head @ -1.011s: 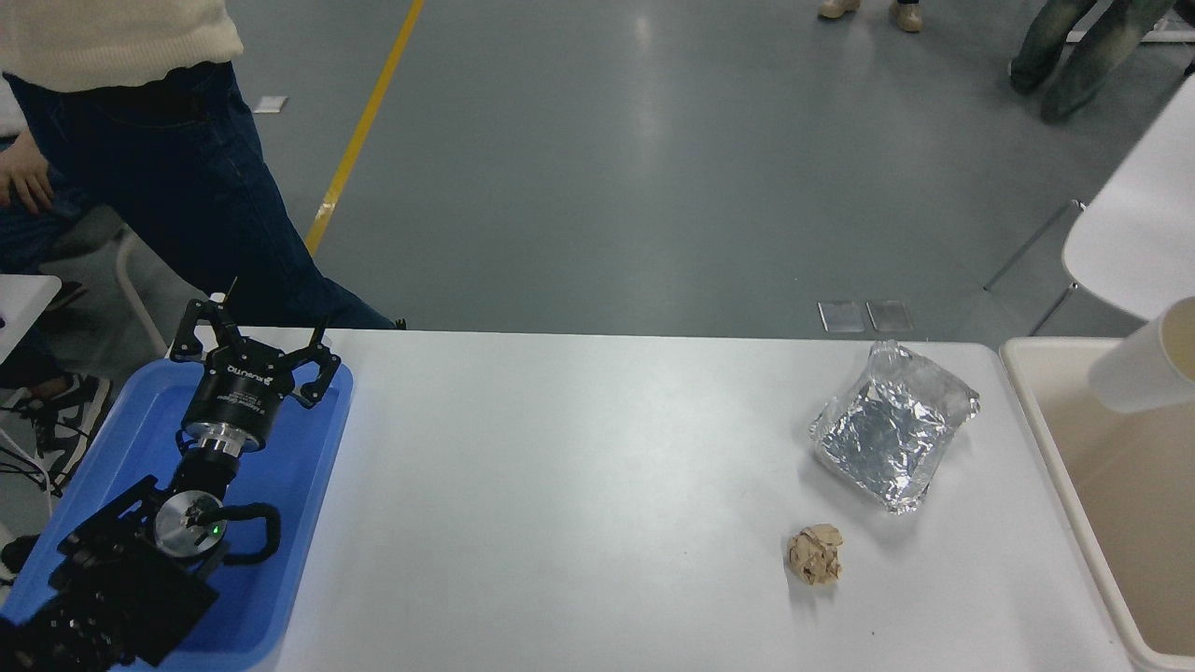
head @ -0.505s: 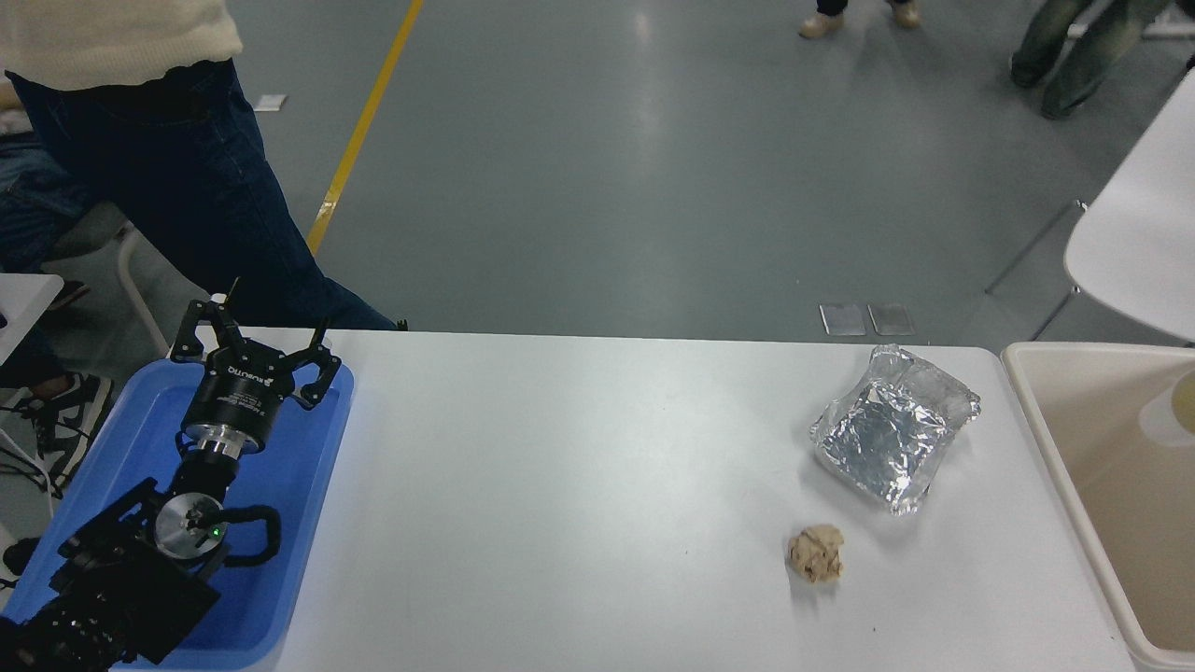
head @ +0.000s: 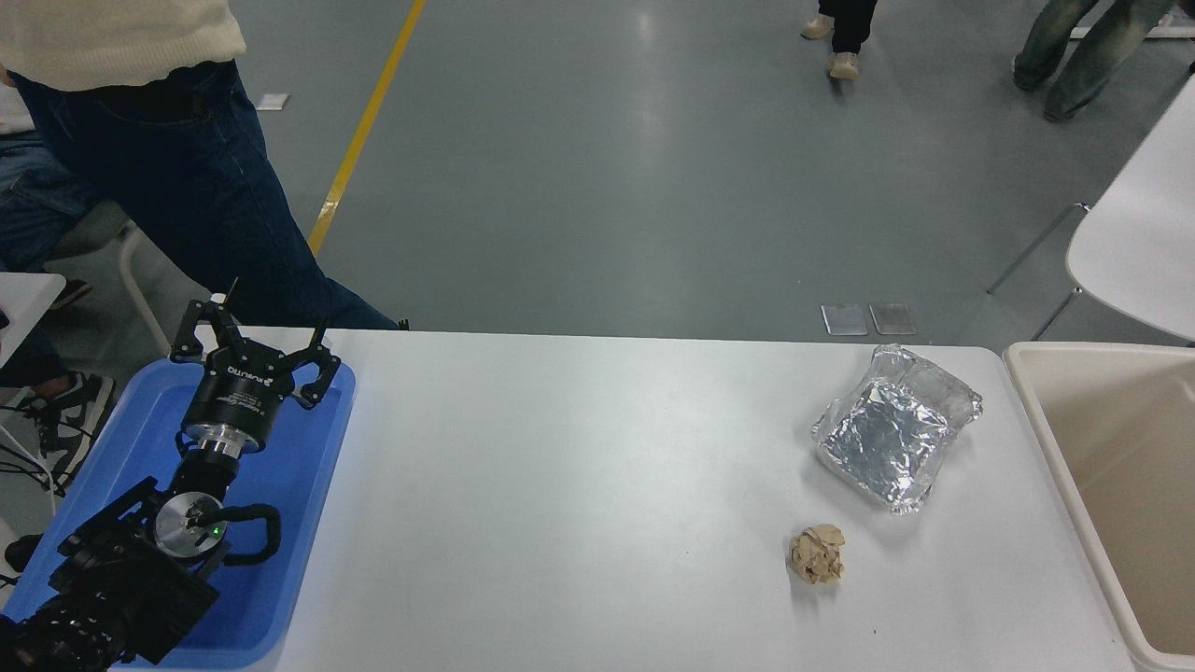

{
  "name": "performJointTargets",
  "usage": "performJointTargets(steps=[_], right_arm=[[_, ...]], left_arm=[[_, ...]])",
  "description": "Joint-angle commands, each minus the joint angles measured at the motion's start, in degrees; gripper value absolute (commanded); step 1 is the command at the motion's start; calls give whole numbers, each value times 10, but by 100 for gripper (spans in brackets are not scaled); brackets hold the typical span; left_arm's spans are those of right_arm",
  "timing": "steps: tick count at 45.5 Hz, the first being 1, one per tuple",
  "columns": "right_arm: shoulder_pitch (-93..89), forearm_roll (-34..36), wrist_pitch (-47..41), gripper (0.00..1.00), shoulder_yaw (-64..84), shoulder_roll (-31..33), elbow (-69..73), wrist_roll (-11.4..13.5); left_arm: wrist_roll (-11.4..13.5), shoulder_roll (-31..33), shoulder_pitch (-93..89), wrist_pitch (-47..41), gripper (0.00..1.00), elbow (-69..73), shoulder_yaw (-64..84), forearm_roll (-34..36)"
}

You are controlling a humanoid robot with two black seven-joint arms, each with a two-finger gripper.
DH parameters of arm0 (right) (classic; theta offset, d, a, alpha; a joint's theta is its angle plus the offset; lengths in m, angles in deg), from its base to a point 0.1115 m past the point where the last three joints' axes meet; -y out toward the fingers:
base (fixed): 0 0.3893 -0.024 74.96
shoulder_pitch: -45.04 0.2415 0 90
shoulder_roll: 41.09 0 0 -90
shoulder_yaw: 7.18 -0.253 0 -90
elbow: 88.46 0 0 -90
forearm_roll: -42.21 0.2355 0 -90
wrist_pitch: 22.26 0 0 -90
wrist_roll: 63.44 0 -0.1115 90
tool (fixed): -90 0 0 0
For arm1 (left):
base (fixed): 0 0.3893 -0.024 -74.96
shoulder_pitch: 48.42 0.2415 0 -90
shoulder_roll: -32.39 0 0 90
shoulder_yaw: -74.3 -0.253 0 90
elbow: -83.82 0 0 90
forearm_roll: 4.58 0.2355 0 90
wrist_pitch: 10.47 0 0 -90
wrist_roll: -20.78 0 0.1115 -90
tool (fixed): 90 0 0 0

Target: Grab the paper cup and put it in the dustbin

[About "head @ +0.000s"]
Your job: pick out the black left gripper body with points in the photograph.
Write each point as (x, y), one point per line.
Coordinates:
(233, 397)

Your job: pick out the blue plastic tray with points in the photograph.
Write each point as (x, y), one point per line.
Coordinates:
(299, 485)

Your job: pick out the standing person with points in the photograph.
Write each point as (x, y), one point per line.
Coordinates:
(196, 187)

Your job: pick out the small white side table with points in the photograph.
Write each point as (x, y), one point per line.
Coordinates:
(23, 303)

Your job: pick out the seated person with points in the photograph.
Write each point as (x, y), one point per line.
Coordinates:
(37, 215)

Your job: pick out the black floor object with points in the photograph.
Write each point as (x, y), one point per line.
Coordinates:
(21, 552)

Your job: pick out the metal floor plate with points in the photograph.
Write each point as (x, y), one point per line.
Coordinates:
(845, 319)
(892, 318)

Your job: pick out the crumpled tan paper ball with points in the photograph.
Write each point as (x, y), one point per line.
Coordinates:
(817, 555)

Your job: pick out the crumpled foil tray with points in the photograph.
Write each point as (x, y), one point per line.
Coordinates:
(887, 439)

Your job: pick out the distant person, pale shoes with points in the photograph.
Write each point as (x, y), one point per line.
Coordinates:
(848, 33)

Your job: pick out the distant person, legs apart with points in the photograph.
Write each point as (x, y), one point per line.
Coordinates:
(1083, 65)

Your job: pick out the large pale bin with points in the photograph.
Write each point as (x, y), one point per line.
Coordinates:
(1130, 485)

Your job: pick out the white chair with metal legs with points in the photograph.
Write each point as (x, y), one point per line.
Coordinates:
(1139, 243)

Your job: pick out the grey stool with white frame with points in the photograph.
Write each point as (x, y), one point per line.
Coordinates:
(84, 238)

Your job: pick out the white floor rail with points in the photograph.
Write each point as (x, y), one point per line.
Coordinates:
(1181, 32)

